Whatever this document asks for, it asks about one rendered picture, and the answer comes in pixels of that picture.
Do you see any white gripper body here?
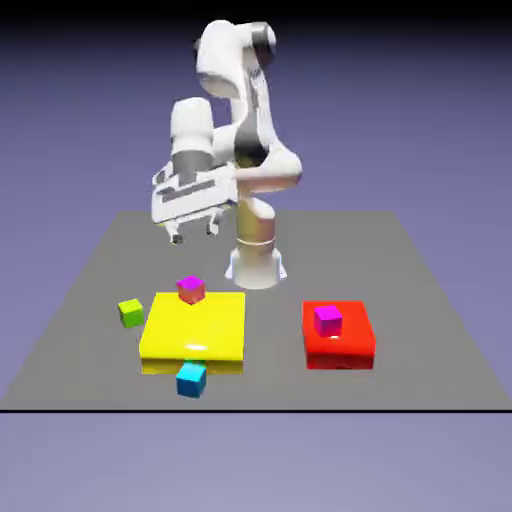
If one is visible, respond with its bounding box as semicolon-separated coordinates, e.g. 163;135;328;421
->
150;162;238;226

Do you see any small magenta cube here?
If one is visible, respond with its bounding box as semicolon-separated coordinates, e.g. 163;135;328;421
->
176;274;207;306
312;304;344;338

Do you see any small green cube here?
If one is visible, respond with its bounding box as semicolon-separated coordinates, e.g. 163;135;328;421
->
117;298;145;329

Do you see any small cyan cube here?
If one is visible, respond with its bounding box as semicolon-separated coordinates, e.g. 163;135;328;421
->
175;361;208;400

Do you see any large yellow box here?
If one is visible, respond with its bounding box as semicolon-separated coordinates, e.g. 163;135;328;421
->
138;291;246;376

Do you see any large red box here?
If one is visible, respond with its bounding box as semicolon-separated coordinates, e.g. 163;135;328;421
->
301;300;377;371

